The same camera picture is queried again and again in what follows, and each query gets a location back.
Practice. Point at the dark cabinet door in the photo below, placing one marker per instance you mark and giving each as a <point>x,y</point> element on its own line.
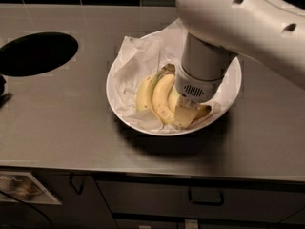
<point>88,211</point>

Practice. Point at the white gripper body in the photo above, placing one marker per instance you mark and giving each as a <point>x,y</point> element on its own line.
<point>194,89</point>

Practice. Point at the dark drawer front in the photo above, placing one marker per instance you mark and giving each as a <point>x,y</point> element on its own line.
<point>172,201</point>

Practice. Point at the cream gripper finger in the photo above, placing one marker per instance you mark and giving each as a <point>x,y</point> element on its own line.
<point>184,115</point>

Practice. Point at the printed sheet on cabinet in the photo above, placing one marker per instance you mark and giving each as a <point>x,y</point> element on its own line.
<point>26,187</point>

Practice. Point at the yellow banana bunch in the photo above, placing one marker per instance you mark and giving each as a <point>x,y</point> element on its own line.
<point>158,94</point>

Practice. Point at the round black counter opening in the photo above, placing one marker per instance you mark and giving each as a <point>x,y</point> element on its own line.
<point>36,53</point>

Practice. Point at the black drawer handle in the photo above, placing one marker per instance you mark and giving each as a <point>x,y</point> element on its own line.
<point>205,197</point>

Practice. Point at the white bowl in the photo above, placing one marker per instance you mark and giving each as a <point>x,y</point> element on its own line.
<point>233,80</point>

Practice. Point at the black cabinet door handle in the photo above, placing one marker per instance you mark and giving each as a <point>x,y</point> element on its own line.
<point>77,183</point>

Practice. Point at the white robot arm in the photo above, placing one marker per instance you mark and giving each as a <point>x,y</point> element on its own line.
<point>271,32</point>

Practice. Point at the white crumpled paper liner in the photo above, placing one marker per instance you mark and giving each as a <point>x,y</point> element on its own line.
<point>139,58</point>

